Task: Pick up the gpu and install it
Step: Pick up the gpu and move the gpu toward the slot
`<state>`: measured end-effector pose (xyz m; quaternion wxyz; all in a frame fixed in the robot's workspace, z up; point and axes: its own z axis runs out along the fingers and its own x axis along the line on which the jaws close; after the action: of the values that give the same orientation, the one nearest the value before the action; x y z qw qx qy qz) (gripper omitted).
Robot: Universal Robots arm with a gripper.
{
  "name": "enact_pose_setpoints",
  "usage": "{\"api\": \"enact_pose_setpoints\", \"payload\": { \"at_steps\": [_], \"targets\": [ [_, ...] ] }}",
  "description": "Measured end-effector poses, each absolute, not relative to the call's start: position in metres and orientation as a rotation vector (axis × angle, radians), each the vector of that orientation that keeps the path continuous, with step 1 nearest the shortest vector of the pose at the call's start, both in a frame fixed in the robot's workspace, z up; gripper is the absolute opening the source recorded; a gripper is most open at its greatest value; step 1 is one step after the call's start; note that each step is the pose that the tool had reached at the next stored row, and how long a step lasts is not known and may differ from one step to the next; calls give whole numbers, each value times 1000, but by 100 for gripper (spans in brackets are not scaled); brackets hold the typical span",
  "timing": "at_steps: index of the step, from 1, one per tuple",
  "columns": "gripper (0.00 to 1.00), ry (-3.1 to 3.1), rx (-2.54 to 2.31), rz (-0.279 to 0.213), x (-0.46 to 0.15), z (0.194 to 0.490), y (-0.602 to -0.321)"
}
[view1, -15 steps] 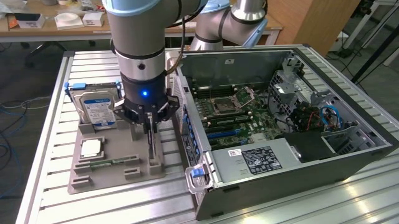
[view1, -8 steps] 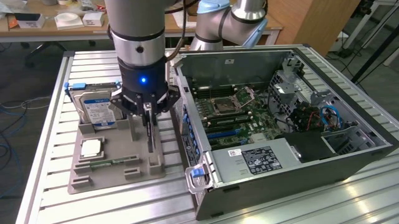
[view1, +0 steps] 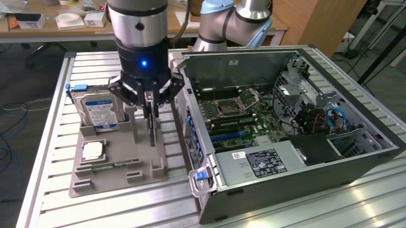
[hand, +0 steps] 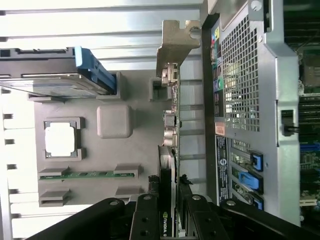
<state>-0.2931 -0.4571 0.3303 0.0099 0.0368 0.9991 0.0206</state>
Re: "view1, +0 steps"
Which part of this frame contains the silver CPU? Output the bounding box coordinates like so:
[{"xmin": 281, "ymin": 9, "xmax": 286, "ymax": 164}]
[{"xmin": 82, "ymin": 143, "xmax": 104, "ymax": 160}]

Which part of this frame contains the white square dish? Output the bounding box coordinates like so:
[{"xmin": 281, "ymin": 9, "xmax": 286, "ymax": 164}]
[{"xmin": 55, "ymin": 13, "xmax": 87, "ymax": 31}]

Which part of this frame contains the black graphics card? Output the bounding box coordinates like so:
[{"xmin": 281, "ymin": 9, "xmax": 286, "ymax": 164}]
[{"xmin": 145, "ymin": 91, "xmax": 159, "ymax": 147}]

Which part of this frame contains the CPU socket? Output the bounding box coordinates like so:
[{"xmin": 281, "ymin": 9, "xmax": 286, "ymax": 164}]
[{"xmin": 215, "ymin": 99, "xmax": 243, "ymax": 114}]

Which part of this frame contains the black open PC case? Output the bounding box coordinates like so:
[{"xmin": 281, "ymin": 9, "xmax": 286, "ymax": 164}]
[{"xmin": 167, "ymin": 46, "xmax": 406, "ymax": 225}]

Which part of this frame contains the brown cardboard box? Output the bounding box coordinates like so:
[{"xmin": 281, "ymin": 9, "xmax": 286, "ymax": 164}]
[{"xmin": 189, "ymin": 0, "xmax": 203, "ymax": 17}]

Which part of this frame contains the hard disk in blue caddy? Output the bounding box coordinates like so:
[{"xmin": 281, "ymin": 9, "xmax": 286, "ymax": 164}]
[{"xmin": 64, "ymin": 82, "xmax": 126, "ymax": 133}]

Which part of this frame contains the green RAM stick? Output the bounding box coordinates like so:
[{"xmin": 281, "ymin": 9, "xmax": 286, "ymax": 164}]
[{"xmin": 90, "ymin": 160, "xmax": 131, "ymax": 170}]

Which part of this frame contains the grey parts rack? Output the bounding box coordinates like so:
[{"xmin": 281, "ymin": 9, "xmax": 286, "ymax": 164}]
[{"xmin": 68, "ymin": 104, "xmax": 167, "ymax": 199}]

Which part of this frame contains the wooden cabinet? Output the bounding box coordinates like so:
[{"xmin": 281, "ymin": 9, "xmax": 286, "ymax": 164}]
[{"xmin": 279, "ymin": 0, "xmax": 370, "ymax": 57}]

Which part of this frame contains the metal socket cover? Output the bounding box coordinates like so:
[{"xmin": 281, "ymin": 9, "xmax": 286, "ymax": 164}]
[{"xmin": 238, "ymin": 87, "xmax": 263, "ymax": 110}]

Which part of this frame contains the wooden desk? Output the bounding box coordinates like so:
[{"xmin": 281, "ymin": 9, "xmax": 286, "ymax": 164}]
[{"xmin": 0, "ymin": 0, "xmax": 290, "ymax": 52}]

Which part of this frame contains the installed black RAM stick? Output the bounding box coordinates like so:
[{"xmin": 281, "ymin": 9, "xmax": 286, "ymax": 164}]
[{"xmin": 215, "ymin": 116, "xmax": 257, "ymax": 128}]

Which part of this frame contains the black tripod stand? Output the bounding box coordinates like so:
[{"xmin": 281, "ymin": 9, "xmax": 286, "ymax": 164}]
[{"xmin": 357, "ymin": 0, "xmax": 406, "ymax": 86}]

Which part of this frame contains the perforated metal drive cage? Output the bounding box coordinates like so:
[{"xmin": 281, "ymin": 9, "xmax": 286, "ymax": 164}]
[{"xmin": 273, "ymin": 53, "xmax": 321, "ymax": 124}]

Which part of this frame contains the blue floor cable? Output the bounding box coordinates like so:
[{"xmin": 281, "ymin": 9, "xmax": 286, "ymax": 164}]
[{"xmin": 0, "ymin": 102, "xmax": 30, "ymax": 202}]

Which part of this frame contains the grey floor cable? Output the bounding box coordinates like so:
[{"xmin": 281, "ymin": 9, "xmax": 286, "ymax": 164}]
[{"xmin": 0, "ymin": 98, "xmax": 51, "ymax": 111}]

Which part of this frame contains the plain white box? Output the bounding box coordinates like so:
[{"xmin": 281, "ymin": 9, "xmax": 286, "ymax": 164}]
[{"xmin": 83, "ymin": 12, "xmax": 107, "ymax": 28}]

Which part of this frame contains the blue wire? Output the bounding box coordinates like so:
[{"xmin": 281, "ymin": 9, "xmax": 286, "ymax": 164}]
[{"xmin": 326, "ymin": 106, "xmax": 350, "ymax": 133}]

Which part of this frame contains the black office chair base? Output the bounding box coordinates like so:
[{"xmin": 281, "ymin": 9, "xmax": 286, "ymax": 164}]
[{"xmin": 20, "ymin": 41, "xmax": 99, "ymax": 69}]

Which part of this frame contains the green motherboard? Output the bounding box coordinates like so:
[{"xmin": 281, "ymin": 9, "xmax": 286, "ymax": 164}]
[{"xmin": 191, "ymin": 79, "xmax": 290, "ymax": 152}]

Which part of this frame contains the red wire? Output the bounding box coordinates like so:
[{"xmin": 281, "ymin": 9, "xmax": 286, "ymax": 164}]
[{"xmin": 313, "ymin": 114, "xmax": 328, "ymax": 133}]

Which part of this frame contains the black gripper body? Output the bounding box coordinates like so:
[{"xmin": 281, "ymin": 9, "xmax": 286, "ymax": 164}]
[{"xmin": 114, "ymin": 39, "xmax": 173, "ymax": 106}]

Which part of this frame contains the white box with dark top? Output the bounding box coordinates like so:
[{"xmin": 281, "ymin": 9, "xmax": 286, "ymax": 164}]
[{"xmin": 15, "ymin": 13, "xmax": 46, "ymax": 29}]

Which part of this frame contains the white paper booklet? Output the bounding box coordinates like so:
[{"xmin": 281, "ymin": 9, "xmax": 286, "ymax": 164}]
[{"xmin": 175, "ymin": 10, "xmax": 202, "ymax": 29}]

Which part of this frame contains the blue expansion slot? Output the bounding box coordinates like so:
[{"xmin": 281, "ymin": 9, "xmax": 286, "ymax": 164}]
[{"xmin": 211, "ymin": 132, "xmax": 242, "ymax": 142}]

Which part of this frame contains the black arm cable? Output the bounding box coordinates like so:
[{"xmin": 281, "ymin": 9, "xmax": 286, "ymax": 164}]
[{"xmin": 173, "ymin": 0, "xmax": 191, "ymax": 49}]

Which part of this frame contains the metal disk bay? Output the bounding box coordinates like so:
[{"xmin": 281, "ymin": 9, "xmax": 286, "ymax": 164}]
[{"xmin": 326, "ymin": 124, "xmax": 385, "ymax": 157}]

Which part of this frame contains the grey power supply unit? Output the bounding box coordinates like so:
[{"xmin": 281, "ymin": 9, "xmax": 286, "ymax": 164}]
[{"xmin": 215, "ymin": 140, "xmax": 307, "ymax": 187}]

